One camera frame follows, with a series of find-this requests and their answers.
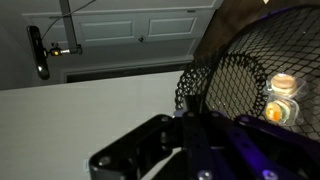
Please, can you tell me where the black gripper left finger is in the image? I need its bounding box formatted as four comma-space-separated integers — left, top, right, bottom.
88, 113, 184, 180

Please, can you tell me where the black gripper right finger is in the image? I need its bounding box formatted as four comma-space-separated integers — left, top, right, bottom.
182, 95, 320, 180

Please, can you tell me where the small snack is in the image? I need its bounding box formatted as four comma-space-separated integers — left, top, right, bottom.
264, 96, 300, 127
265, 73, 308, 100

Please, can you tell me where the black wire mesh basket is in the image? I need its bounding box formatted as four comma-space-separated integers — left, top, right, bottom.
174, 4, 320, 142

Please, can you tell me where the white panelled door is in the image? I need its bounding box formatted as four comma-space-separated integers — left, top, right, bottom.
21, 0, 222, 69

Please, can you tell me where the white wall light switch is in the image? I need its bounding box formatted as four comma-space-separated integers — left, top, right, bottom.
82, 158, 91, 173

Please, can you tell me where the black stereo camera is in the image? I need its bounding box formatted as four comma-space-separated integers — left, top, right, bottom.
26, 25, 51, 81

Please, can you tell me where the black camera stand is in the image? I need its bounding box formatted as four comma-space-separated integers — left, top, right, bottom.
49, 0, 83, 57

